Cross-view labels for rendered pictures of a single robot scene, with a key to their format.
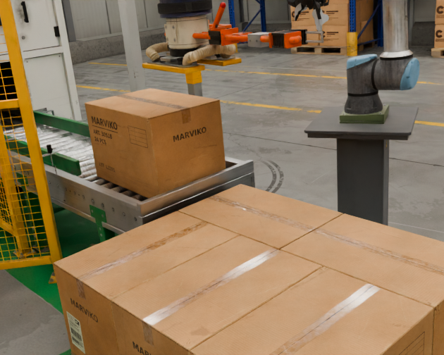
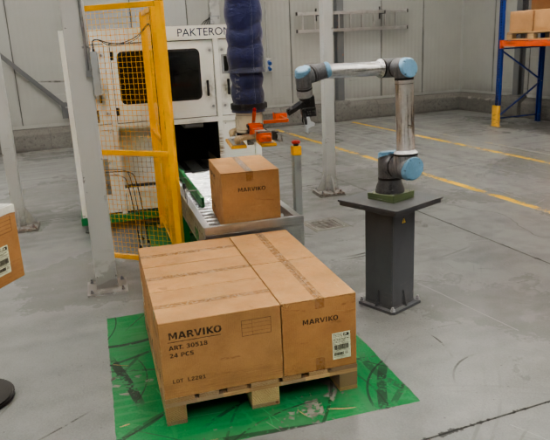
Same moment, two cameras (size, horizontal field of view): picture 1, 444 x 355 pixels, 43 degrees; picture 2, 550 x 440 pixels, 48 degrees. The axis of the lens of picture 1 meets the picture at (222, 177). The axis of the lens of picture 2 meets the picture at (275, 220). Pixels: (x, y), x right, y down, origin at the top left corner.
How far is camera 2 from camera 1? 2.15 m
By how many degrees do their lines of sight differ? 25
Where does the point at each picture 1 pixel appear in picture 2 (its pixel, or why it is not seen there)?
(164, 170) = (229, 209)
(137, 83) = (327, 147)
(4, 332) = (130, 295)
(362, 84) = (383, 171)
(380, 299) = (260, 296)
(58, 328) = not seen: hidden behind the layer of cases
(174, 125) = (239, 181)
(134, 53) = (328, 122)
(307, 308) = (222, 291)
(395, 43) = (400, 144)
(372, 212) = (386, 271)
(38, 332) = not seen: hidden behind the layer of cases
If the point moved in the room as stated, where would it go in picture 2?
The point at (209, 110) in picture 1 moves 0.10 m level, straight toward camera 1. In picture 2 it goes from (269, 175) to (263, 177)
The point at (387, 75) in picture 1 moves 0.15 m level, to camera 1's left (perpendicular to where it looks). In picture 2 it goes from (395, 168) to (371, 166)
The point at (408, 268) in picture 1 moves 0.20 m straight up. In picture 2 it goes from (299, 287) to (298, 250)
